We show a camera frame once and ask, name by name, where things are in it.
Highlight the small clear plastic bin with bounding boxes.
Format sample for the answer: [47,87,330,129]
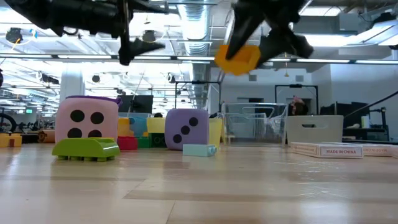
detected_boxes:
[117,111,154,139]

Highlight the long ceiling light strip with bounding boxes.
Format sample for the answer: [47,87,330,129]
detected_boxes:
[0,53,398,65]

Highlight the purple foam dice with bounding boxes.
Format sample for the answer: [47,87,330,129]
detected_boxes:
[164,108,210,152]

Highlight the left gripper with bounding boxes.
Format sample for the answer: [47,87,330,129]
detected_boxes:
[119,0,177,67]

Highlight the red toy brick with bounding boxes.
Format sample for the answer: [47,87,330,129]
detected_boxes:
[117,136,139,151]

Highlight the pink foam dice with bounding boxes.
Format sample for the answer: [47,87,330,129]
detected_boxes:
[54,95,119,144]

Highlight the lime green toy brick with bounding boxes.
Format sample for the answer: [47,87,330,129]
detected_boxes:
[51,137,121,162]

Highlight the yellow translucent plastic bin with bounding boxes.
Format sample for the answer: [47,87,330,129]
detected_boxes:
[146,117,224,149]

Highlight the black desk monitor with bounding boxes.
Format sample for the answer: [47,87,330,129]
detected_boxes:
[119,94,155,114]

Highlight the black desk equipment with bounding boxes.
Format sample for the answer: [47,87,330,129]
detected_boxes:
[319,101,391,142]

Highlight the white building column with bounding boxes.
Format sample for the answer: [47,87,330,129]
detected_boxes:
[60,62,87,98]

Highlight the tan brown cylinder toy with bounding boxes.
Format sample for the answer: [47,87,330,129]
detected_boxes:
[37,129,57,144]

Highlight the black ceiling cable reel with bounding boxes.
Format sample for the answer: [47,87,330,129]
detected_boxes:
[141,29,158,43]
[5,27,24,44]

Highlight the small teal toy brick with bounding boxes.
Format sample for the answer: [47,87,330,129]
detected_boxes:
[182,143,218,157]

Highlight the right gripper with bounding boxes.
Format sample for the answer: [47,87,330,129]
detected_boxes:
[224,0,314,67]

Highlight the silver ceiling ventilation duct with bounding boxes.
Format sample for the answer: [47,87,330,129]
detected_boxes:
[177,0,215,110]

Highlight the large blue toy brick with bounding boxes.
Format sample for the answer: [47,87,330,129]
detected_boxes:
[129,115,149,138]

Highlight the white frosted plastic bin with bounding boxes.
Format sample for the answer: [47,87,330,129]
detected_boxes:
[285,114,345,146]

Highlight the large clear plastic bin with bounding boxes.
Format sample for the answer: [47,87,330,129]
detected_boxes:
[221,102,289,147]

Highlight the dark green toy brick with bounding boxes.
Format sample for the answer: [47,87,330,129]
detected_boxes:
[149,133,167,149]

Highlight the black gantry frame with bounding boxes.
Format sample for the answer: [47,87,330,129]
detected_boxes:
[274,83,320,116]

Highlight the purple plastic bucket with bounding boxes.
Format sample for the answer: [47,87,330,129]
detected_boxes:
[65,95,123,114]

